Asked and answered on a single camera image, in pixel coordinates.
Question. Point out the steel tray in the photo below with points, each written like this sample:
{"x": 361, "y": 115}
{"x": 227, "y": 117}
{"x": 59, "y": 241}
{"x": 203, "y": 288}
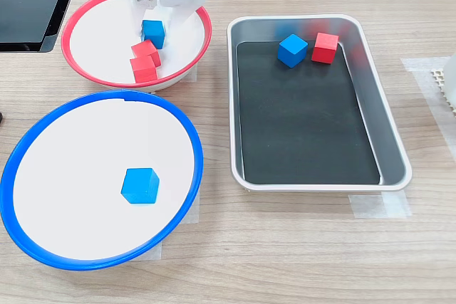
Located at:
{"x": 377, "y": 111}

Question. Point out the red cube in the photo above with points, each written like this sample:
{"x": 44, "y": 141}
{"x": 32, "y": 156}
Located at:
{"x": 144, "y": 48}
{"x": 143, "y": 70}
{"x": 325, "y": 49}

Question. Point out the black glossy device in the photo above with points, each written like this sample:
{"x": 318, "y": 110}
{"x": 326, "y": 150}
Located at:
{"x": 28, "y": 15}

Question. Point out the pale perforated base plate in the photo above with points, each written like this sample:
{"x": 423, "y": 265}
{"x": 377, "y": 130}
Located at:
{"x": 439, "y": 78}

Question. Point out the blue-rimmed white plate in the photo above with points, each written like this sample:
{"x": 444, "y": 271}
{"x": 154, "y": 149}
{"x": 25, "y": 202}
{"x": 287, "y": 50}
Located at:
{"x": 71, "y": 176}

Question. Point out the black tray mat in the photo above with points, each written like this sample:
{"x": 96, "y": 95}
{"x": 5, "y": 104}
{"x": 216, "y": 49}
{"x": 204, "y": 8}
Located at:
{"x": 303, "y": 122}

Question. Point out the red-rimmed white plate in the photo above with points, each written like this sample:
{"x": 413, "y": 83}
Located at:
{"x": 99, "y": 55}

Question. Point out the blue cube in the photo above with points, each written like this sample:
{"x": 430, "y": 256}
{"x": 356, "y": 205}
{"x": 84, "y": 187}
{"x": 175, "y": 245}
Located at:
{"x": 140, "y": 186}
{"x": 293, "y": 51}
{"x": 154, "y": 33}

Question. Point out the translucent tape strip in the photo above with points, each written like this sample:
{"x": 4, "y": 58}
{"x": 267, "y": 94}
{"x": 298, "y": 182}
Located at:
{"x": 194, "y": 211}
{"x": 155, "y": 252}
{"x": 194, "y": 75}
{"x": 367, "y": 206}

